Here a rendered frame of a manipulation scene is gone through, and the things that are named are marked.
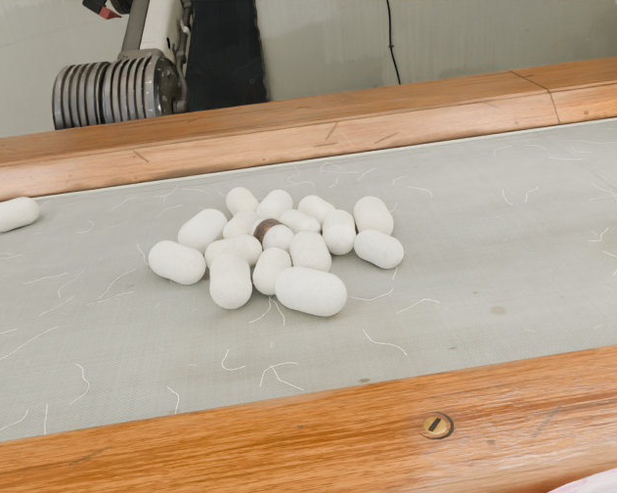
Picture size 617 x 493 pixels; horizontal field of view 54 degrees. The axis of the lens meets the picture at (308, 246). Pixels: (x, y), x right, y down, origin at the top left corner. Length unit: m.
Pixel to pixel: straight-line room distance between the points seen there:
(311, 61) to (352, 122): 1.93
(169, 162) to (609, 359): 0.37
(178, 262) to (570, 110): 0.37
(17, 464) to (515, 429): 0.16
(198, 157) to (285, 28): 1.92
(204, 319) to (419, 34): 2.27
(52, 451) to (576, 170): 0.37
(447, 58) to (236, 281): 2.31
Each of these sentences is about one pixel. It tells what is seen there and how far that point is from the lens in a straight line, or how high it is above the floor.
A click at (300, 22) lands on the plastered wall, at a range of 2.41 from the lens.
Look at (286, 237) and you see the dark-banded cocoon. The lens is 0.34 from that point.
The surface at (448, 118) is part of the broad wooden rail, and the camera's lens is 0.53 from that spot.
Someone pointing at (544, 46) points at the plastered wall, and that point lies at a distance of 2.73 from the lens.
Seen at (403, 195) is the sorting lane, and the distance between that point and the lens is 0.42.
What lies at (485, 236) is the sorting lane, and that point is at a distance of 0.36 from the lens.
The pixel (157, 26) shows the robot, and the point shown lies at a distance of 0.81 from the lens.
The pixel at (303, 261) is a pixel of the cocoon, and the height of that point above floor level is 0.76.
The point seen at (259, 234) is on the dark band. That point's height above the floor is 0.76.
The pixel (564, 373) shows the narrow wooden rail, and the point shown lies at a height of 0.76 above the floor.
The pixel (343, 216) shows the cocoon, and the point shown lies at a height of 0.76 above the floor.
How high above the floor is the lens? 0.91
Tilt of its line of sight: 28 degrees down
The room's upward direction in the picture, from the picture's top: 7 degrees counter-clockwise
